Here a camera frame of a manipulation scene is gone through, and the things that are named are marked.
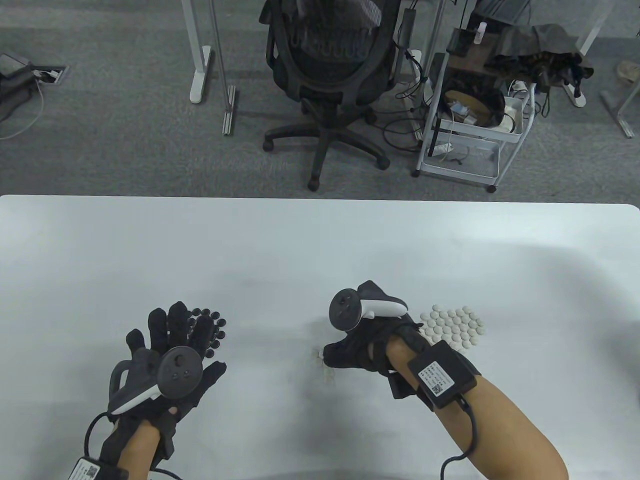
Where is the person's left hand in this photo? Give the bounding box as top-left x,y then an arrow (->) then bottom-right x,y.
112,301 -> 228,459

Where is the person's right hand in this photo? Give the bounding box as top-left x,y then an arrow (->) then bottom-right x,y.
323,280 -> 432,377

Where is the mixed black white go stones pile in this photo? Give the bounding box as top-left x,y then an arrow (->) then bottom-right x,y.
311,349 -> 337,385

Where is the sorted black go stones group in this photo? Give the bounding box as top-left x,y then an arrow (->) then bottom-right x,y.
190,308 -> 227,359

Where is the sorted white go stones group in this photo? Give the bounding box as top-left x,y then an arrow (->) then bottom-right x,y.
419,304 -> 487,355

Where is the person's right forearm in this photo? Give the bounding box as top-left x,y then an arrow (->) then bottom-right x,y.
386,336 -> 571,480

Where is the grey white left hand controller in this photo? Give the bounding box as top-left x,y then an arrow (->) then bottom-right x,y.
108,346 -> 204,415

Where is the grey white hand controller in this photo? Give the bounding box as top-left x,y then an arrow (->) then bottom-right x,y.
108,346 -> 204,415
328,288 -> 411,331

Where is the grey white right hand controller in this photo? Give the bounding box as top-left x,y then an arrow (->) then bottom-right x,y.
328,288 -> 411,331

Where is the white utility cart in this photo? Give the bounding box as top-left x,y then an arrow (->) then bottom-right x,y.
411,27 -> 538,194

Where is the black mesh office chair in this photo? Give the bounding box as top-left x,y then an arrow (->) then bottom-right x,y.
260,0 -> 418,192

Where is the white desk leg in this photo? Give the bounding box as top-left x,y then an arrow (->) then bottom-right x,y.
181,0 -> 213,105
580,0 -> 616,56

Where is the floor socket box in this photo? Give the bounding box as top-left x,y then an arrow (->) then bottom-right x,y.
31,64 -> 68,86

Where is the black power adapter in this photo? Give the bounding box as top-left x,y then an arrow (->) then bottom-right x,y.
400,7 -> 418,49

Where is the white power strip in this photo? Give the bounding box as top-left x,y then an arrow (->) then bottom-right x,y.
560,79 -> 587,108

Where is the grey metal floor foot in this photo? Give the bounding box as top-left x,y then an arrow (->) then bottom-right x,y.
600,89 -> 636,139

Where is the black cloth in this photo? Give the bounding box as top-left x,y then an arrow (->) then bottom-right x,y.
485,22 -> 596,86

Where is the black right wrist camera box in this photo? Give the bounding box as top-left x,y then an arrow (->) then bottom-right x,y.
407,340 -> 477,410

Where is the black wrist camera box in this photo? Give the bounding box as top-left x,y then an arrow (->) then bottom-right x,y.
67,457 -> 128,480
407,340 -> 477,410

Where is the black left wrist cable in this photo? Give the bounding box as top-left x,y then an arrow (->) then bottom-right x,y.
83,411 -> 176,480

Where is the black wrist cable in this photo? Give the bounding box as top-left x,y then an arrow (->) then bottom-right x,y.
83,411 -> 176,480
440,395 -> 478,480

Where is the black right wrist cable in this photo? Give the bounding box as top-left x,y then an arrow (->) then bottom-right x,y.
440,395 -> 478,480

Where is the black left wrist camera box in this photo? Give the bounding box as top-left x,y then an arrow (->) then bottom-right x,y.
67,457 -> 128,480

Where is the aluminium profile post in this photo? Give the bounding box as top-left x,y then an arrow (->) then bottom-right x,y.
207,0 -> 237,136

